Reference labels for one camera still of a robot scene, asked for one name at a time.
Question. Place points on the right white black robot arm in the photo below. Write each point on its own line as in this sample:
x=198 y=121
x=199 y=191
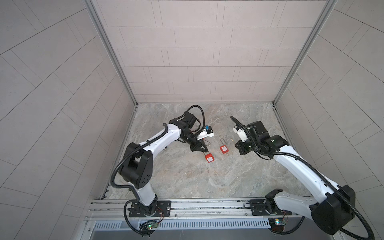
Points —
x=330 y=205

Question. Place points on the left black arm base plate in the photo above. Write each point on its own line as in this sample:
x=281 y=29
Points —
x=156 y=209

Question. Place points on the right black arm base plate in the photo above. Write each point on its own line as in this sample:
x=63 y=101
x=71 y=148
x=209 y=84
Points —
x=258 y=207

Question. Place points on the red padlock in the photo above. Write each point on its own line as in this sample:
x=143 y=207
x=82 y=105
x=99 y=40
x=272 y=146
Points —
x=209 y=157
x=224 y=147

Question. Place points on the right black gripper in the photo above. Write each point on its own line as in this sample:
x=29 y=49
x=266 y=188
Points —
x=240 y=147

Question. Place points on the white slotted cable duct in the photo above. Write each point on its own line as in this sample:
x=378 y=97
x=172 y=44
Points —
x=191 y=224

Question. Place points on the green circuit board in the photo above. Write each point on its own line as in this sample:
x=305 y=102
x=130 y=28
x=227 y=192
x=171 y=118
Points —
x=277 y=225
x=149 y=226

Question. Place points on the left green circuit board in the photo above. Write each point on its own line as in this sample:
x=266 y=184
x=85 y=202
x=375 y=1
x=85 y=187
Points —
x=149 y=226

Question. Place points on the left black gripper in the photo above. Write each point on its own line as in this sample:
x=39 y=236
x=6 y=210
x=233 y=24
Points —
x=197 y=146

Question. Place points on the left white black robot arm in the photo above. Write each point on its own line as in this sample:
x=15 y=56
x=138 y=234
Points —
x=135 y=169

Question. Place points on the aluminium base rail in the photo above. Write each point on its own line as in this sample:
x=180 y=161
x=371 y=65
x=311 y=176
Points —
x=235 y=208

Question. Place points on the right green circuit board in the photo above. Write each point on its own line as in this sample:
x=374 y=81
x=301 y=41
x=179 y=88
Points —
x=277 y=225

